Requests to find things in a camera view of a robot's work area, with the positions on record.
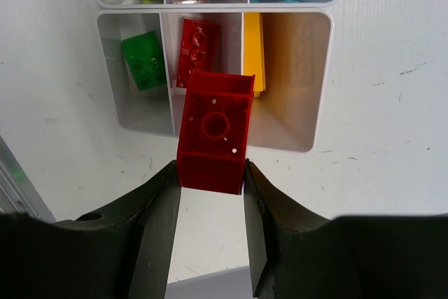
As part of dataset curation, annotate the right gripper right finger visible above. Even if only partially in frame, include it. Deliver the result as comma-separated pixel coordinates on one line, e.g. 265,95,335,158
244,162,447,298

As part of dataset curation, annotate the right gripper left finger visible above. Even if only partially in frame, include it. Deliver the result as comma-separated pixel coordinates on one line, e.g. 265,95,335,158
1,162,181,298

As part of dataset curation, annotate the red arch lego piece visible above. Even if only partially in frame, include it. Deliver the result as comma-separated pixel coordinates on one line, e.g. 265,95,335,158
176,71,255,195

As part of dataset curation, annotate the yellow lego brick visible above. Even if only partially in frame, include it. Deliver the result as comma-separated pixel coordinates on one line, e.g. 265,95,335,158
243,13,266,97

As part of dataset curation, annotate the red lego brick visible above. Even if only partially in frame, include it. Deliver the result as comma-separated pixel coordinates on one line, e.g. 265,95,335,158
176,18,221,88

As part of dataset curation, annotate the right white divided container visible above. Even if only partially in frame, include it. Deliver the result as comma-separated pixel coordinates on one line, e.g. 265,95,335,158
97,11,331,159

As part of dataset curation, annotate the aluminium rail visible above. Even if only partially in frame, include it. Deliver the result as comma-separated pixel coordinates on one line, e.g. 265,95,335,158
0,138,56,223

